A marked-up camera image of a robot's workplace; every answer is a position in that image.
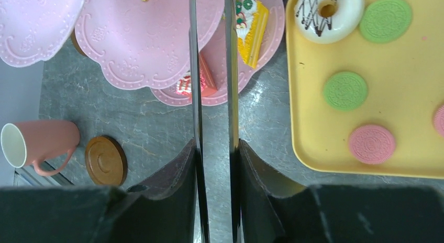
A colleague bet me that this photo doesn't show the yellow cake slice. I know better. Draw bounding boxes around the yellow cake slice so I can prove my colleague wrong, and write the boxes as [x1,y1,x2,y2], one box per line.
[235,0,269,69]

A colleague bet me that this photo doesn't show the green macaron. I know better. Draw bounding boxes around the green macaron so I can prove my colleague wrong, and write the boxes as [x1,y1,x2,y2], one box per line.
[359,0,413,43]
[322,71,368,111]

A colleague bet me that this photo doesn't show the yellow serving tray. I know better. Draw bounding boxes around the yellow serving tray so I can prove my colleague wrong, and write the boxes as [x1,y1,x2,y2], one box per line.
[286,0,443,179]

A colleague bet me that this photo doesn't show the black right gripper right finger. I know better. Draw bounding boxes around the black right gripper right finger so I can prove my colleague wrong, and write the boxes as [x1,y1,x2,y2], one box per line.
[239,140,443,242]

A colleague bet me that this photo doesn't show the white chocolate-drizzle donut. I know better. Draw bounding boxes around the white chocolate-drizzle donut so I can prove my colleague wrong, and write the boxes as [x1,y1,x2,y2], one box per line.
[294,0,365,44]

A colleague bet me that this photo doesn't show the red strawberry cake slice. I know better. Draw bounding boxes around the red strawberry cake slice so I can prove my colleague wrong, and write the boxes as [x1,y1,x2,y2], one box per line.
[175,53,218,97]

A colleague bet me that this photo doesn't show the metal serving tongs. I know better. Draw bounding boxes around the metal serving tongs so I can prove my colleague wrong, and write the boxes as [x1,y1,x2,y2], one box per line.
[189,0,242,242]

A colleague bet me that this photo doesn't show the beige cup left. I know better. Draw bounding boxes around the beige cup left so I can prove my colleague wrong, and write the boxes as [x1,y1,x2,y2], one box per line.
[1,119,80,176]

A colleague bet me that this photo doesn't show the pink three-tier cake stand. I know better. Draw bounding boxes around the pink three-tier cake stand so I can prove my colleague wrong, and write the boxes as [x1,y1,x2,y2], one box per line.
[1,0,284,106]

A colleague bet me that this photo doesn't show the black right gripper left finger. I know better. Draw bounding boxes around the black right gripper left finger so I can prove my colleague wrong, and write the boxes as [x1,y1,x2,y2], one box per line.
[1,140,197,242]

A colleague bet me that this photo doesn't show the brown saucer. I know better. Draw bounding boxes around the brown saucer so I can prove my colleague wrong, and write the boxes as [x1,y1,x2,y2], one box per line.
[70,30,87,57]
[84,136,128,186]

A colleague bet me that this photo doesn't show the pink macaron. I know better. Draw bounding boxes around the pink macaron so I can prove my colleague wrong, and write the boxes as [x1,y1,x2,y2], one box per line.
[432,105,444,137]
[348,125,396,164]

